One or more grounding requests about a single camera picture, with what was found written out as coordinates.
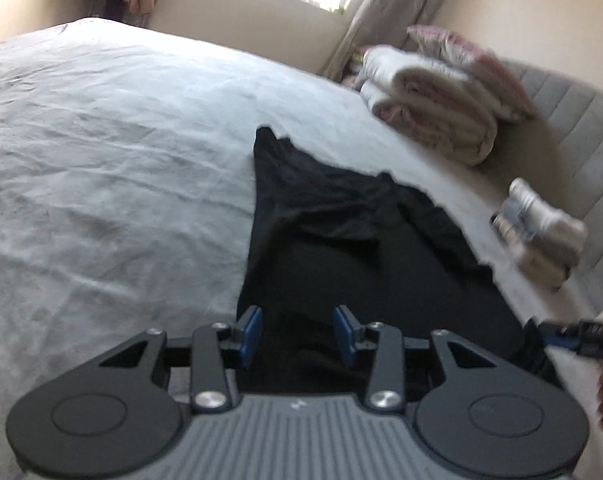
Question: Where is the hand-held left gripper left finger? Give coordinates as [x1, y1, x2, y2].
[96, 306, 263, 414]

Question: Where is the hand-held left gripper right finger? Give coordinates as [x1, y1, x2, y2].
[334, 305, 505, 414]

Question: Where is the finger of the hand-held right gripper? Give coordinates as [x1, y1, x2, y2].
[524, 317, 583, 357]

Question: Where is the black shirt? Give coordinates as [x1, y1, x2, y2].
[236, 126, 566, 397]

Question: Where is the grey quilted headboard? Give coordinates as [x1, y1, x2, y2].
[484, 57, 603, 312]

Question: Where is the grey bed sheet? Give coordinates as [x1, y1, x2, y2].
[0, 16, 602, 480]

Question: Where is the folded white pink duvet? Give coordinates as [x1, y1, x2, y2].
[355, 44, 500, 167]

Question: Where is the grey pink pillow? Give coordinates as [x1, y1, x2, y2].
[406, 24, 538, 122]

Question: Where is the lace curtain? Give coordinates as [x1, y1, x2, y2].
[325, 0, 463, 82]

